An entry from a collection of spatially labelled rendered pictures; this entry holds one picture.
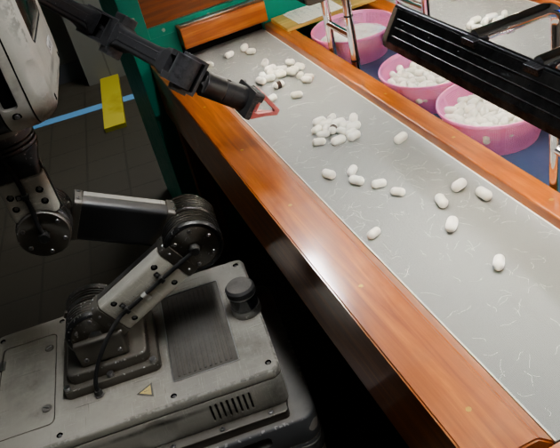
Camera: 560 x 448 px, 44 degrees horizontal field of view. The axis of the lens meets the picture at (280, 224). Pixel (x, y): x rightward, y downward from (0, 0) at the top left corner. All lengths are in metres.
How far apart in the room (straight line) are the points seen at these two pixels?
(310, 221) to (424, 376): 0.46
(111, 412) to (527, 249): 0.91
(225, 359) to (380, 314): 0.52
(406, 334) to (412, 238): 0.28
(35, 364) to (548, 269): 1.18
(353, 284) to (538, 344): 0.32
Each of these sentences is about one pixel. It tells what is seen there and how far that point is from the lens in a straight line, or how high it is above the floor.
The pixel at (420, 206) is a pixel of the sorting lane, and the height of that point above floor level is 0.74.
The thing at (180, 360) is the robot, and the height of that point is 0.47.
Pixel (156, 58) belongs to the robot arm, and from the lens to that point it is 1.62.
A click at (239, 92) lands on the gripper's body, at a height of 0.94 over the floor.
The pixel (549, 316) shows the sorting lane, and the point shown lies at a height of 0.74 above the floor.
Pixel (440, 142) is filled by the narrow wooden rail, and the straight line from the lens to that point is 1.60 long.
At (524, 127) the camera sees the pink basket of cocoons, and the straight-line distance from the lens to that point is 1.65.
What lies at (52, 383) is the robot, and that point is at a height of 0.47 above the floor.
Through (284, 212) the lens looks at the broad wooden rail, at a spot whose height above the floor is 0.76.
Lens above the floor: 1.56
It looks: 34 degrees down
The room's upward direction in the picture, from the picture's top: 15 degrees counter-clockwise
